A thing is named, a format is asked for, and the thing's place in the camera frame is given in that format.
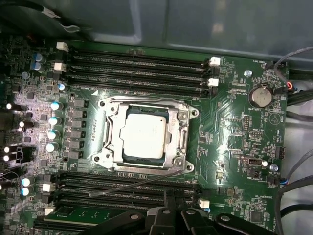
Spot silver coin battery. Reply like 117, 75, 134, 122
248, 84, 272, 108

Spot silver CPU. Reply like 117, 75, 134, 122
119, 104, 172, 164

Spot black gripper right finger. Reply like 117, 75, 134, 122
175, 190, 272, 235

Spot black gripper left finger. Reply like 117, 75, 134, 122
80, 189, 177, 235

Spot installed RAM stick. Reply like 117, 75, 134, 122
45, 205, 153, 224

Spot red black twisted wire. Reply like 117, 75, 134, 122
285, 80, 298, 92

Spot thick black cable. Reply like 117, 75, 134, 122
0, 0, 93, 37

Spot black RAM slot white clips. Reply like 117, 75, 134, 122
42, 182, 211, 209
54, 61, 220, 88
56, 41, 221, 68

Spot green motherboard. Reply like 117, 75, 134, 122
0, 34, 291, 235

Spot grey cable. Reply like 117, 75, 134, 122
275, 150, 313, 221

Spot open PC case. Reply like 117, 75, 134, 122
0, 0, 313, 235

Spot grey fan wire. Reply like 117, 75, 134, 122
265, 46, 313, 74

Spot thin metal locking lever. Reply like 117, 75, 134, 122
107, 96, 188, 107
89, 169, 183, 197

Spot CPU socket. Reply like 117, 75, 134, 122
92, 96, 200, 173

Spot metal socket cover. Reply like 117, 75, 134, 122
105, 101, 190, 169

